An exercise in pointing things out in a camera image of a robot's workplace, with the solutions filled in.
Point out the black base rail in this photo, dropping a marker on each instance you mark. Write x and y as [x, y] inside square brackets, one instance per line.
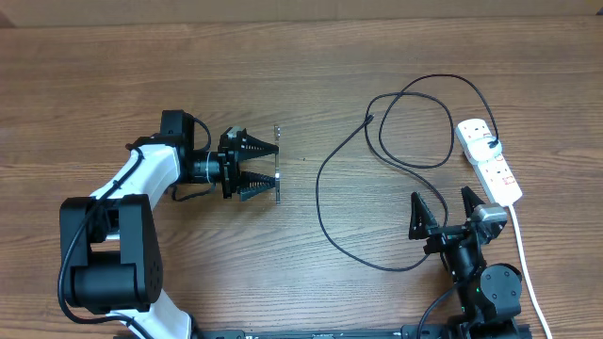
[358, 333]

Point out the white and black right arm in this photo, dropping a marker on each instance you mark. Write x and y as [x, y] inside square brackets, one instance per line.
[489, 295]

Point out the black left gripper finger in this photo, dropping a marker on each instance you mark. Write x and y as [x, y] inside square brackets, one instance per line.
[251, 147]
[252, 184]

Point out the white power strip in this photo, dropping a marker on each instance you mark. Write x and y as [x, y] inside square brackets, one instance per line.
[493, 172]

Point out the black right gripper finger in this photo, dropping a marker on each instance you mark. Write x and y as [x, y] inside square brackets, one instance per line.
[472, 203]
[422, 222]

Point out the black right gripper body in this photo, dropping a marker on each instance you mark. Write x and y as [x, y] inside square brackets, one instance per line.
[443, 235]

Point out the black smartphone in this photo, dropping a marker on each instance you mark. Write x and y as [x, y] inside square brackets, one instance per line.
[277, 174]

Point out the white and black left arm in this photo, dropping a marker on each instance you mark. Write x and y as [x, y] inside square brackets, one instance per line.
[111, 266]

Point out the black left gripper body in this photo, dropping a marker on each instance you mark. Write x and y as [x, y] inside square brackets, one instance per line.
[229, 167]

